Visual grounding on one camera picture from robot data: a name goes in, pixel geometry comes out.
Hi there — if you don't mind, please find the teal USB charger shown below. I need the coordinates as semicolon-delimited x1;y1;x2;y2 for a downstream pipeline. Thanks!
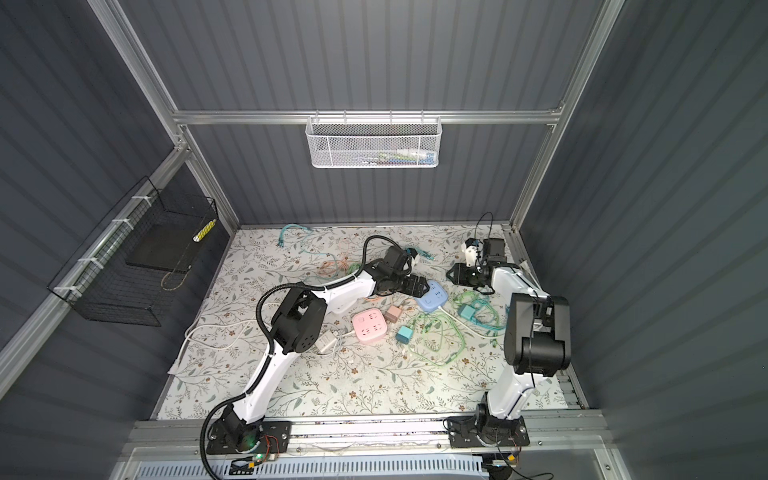
395;326;414;345
457;304;477;321

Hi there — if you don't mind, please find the blue power strip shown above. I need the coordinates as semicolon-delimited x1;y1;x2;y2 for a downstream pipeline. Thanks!
416;280;449;314

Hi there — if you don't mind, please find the pink power strip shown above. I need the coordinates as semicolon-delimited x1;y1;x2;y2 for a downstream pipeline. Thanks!
352;308;388;345

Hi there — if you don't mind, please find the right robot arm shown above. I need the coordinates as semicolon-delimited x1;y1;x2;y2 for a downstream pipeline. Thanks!
446;237;571;424

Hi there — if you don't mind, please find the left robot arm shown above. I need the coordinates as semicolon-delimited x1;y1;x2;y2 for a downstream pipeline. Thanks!
212;235;429;427

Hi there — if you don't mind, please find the white power adapter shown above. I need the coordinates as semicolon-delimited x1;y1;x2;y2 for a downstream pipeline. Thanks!
315;331;339;355

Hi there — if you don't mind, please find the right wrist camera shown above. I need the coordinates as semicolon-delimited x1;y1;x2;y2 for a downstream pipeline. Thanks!
463;238;483;267

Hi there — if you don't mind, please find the green multi-head cable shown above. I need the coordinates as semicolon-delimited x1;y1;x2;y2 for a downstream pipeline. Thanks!
410;290;505;367

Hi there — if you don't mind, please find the teal multi-head cable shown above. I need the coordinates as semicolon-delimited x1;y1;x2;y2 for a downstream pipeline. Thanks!
277;224;313;248

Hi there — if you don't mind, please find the white wire basket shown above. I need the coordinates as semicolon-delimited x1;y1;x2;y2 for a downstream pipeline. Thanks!
305;118;443;169

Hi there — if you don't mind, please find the black wire basket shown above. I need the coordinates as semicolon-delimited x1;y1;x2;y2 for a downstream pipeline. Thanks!
48;178;219;327

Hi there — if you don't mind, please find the black corrugated cable conduit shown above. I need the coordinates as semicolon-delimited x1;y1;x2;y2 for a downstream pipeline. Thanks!
199;233;403;480

